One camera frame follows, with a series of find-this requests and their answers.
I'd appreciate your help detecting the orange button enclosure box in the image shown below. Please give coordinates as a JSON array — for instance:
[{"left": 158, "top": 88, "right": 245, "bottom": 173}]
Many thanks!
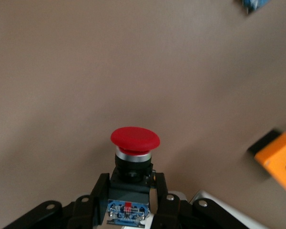
[{"left": 247, "top": 130, "right": 286, "bottom": 192}]

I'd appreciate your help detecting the yellow mushroom push button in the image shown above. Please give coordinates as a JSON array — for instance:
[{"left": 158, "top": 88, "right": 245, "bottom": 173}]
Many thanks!
[{"left": 237, "top": 0, "right": 273, "bottom": 16}]

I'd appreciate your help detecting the red mushroom push button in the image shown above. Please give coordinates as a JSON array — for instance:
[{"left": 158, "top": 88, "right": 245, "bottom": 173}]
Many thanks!
[{"left": 106, "top": 126, "right": 161, "bottom": 226}]

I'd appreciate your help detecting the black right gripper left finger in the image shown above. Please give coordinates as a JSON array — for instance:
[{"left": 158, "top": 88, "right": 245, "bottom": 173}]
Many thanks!
[{"left": 4, "top": 173, "right": 111, "bottom": 229}]

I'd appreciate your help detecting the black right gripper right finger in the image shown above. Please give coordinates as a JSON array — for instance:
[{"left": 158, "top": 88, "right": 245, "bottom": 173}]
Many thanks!
[{"left": 152, "top": 172, "right": 250, "bottom": 229}]

